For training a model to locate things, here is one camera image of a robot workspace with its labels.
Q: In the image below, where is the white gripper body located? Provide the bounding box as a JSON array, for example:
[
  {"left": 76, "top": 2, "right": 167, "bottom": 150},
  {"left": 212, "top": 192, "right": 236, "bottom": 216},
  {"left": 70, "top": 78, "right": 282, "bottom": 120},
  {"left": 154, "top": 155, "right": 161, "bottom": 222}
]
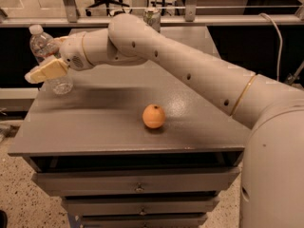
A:
[{"left": 60, "top": 31, "right": 93, "bottom": 71}]

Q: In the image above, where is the clear plastic water bottle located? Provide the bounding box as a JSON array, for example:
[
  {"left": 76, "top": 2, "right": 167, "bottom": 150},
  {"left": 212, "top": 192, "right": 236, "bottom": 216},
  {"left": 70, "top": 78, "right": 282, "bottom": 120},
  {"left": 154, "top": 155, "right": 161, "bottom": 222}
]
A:
[{"left": 29, "top": 25, "right": 73, "bottom": 95}]

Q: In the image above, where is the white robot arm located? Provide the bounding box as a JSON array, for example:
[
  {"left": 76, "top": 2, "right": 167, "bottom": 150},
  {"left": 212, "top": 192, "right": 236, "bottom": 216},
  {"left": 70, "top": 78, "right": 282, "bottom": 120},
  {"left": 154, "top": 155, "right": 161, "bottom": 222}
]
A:
[{"left": 26, "top": 13, "right": 304, "bottom": 228}]

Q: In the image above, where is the black office chair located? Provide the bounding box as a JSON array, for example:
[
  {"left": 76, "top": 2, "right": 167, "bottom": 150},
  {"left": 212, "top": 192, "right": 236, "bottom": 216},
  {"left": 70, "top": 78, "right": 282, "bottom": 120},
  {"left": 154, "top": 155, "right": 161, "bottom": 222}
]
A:
[{"left": 85, "top": 0, "right": 129, "bottom": 16}]

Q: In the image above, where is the green white soda can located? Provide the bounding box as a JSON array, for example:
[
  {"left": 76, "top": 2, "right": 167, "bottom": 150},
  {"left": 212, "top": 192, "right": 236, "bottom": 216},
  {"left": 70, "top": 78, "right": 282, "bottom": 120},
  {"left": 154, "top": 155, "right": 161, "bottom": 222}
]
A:
[{"left": 143, "top": 7, "right": 161, "bottom": 32}]

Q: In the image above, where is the orange fruit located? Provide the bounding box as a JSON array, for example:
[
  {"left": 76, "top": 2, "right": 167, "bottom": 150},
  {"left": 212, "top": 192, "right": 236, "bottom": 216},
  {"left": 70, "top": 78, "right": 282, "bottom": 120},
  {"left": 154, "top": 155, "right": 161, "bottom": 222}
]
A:
[{"left": 142, "top": 104, "right": 165, "bottom": 129}]

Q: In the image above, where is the grey drawer cabinet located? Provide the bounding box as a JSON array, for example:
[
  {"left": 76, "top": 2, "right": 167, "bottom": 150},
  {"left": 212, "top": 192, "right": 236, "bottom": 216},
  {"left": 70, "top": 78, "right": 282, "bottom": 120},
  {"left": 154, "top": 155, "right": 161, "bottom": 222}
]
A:
[{"left": 8, "top": 26, "right": 261, "bottom": 228}]

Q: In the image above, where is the middle grey drawer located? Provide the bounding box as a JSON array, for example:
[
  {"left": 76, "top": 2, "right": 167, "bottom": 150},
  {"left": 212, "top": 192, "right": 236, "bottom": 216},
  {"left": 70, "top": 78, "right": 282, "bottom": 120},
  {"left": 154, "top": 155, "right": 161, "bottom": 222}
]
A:
[{"left": 62, "top": 195, "right": 219, "bottom": 217}]

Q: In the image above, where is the grey drawer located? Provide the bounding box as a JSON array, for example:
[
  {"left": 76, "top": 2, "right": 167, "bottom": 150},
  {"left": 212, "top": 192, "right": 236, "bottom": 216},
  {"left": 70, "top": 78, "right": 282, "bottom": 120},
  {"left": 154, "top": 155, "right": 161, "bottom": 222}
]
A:
[
  {"left": 80, "top": 213, "right": 207, "bottom": 228},
  {"left": 62, "top": 195, "right": 219, "bottom": 217},
  {"left": 32, "top": 167, "right": 239, "bottom": 197}
]

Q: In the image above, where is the top grey drawer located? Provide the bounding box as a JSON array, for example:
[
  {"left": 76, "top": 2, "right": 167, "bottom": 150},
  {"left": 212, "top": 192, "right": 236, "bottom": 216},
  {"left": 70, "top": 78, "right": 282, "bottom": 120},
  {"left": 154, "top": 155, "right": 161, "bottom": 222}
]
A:
[{"left": 32, "top": 167, "right": 239, "bottom": 197}]

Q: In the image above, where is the bottom grey drawer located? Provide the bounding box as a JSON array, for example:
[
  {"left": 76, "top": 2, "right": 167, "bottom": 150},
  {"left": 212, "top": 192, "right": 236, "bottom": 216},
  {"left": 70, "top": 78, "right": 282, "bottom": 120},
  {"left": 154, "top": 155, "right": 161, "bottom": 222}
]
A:
[{"left": 80, "top": 213, "right": 207, "bottom": 228}]

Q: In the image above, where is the metal window railing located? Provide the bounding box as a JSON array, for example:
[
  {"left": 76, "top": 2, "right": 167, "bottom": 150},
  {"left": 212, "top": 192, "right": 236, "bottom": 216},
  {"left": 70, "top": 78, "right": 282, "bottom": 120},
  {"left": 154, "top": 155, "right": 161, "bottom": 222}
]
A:
[{"left": 0, "top": 0, "right": 304, "bottom": 29}]

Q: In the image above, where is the white cable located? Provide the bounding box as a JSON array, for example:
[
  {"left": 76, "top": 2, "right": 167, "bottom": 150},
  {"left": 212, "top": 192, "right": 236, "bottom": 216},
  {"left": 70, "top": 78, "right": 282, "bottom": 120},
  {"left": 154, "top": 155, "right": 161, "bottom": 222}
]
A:
[{"left": 258, "top": 12, "right": 284, "bottom": 82}]

